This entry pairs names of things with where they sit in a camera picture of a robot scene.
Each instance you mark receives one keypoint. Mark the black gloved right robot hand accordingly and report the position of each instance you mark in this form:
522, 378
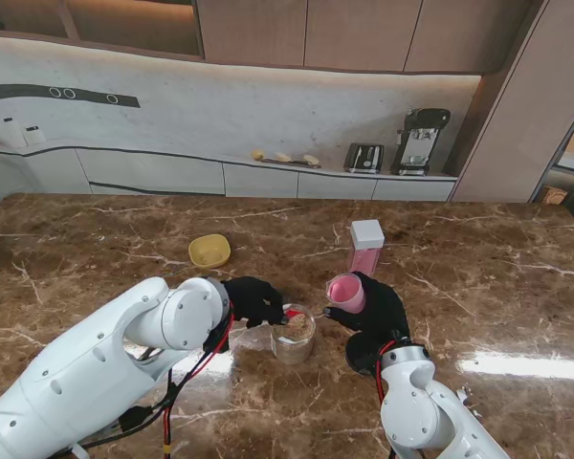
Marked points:
375, 311

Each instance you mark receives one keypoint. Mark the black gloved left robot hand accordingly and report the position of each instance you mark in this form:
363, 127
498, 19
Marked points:
256, 299

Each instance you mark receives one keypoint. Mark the pink measuring cup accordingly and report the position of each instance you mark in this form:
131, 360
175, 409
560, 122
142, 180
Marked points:
346, 291

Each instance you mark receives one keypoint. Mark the red measuring spoon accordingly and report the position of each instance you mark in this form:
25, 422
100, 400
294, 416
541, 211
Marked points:
294, 315

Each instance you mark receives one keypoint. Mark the black round jar lid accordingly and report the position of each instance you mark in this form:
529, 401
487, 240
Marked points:
361, 356

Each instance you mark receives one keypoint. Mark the clear glass grain jar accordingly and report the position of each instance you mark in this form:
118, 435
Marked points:
293, 339

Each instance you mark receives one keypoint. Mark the yellow plastic bowl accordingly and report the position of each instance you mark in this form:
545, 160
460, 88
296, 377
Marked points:
209, 251

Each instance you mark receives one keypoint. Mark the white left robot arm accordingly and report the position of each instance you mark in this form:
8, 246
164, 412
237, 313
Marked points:
86, 363

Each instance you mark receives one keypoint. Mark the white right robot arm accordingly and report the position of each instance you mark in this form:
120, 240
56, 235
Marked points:
430, 406

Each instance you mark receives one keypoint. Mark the pink container with white lid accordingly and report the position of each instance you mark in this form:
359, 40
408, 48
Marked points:
366, 244

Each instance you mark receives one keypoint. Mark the dark wooden serving board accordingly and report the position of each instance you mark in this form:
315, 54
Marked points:
292, 163

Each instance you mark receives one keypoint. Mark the yellow bread piece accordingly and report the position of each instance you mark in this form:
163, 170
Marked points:
282, 157
310, 159
257, 154

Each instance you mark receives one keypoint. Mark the black toaster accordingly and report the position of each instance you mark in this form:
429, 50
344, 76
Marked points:
363, 158

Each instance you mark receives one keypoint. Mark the white counter cabinet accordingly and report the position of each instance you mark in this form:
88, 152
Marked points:
148, 172

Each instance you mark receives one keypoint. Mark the black espresso machine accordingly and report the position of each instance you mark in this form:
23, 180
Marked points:
421, 138

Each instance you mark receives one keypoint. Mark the orange printed box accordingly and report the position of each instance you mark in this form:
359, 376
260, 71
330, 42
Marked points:
553, 196

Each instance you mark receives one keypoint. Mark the short white bottle black cap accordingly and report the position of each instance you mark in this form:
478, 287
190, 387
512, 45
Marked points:
34, 136

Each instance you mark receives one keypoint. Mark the tall white bottle black cap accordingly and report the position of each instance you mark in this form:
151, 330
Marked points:
12, 134

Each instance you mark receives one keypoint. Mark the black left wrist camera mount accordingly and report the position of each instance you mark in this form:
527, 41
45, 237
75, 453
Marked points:
217, 339

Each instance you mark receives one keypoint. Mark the wooden wall cabinets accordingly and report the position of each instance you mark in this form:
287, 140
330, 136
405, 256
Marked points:
354, 33

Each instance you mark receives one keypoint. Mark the black wall panel with rings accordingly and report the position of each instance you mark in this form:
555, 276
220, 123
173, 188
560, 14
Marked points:
28, 92

